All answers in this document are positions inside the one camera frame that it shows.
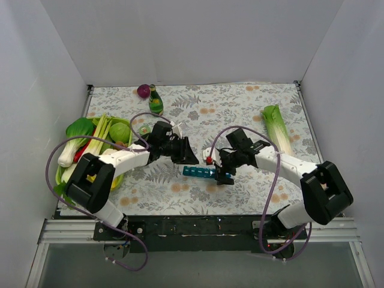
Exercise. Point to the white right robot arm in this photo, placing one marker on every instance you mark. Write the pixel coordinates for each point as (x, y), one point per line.
(324, 191)

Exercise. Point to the yellow white cabbage toy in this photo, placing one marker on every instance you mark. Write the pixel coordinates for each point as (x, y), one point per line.
(108, 151)

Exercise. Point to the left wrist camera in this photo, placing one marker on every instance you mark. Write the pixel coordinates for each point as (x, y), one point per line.
(178, 127)

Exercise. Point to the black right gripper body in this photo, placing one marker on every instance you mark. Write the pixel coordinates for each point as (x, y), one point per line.
(225, 167)

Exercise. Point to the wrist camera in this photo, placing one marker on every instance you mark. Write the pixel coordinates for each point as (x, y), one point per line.
(178, 127)
(207, 156)

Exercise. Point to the round green cabbage toy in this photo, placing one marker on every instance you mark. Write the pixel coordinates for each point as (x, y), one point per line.
(119, 132)

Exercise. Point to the green plastic basket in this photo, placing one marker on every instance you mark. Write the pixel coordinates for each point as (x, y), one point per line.
(82, 127)

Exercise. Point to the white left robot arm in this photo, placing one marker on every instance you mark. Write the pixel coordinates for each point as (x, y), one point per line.
(90, 183)

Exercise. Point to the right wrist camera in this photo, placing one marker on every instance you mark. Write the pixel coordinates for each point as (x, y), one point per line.
(207, 156)

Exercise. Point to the red onion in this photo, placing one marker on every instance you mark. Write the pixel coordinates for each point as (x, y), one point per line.
(144, 91)

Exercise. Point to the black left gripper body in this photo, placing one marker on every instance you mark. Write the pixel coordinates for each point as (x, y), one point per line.
(183, 149)

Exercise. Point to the napa cabbage on table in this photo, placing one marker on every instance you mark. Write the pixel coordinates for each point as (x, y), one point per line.
(276, 129)

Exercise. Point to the red chili pepper toy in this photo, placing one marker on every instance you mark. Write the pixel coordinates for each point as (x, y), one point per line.
(82, 145)

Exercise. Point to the celery stalks toy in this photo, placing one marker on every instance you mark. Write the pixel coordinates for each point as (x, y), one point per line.
(102, 129)

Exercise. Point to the teal weekly pill organizer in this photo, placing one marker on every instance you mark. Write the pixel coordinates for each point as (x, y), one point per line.
(199, 172)

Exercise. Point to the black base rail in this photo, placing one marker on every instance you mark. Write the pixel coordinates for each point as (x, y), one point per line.
(197, 232)

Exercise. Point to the brown mushroom toy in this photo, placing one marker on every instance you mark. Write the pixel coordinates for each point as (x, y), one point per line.
(122, 144)

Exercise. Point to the small white green vegetable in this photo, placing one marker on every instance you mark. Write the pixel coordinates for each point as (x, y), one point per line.
(67, 173)

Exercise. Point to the green glass bottle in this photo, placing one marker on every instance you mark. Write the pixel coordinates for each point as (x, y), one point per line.
(155, 101)

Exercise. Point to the green pill bottle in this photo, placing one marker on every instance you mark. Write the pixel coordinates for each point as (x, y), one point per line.
(144, 129)

